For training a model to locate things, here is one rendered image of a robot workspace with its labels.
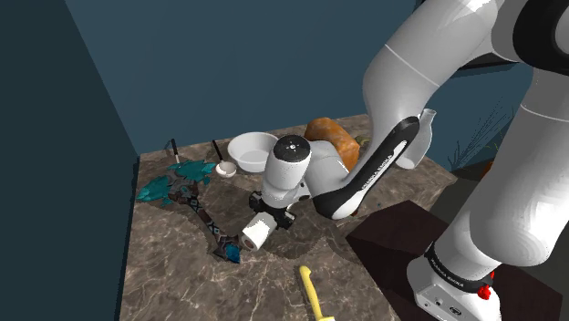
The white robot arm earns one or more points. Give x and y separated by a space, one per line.
511 195

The dark maroon robot stand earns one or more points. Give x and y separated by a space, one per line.
391 235

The teal and brown toy axe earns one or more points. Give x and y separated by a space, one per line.
186 189

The orange brown rounded loaf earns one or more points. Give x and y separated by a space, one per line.
333 133

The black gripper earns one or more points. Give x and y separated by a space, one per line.
284 218

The white toilet paper roll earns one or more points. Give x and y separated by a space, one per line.
258 231

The white bowl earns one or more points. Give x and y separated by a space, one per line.
251 153

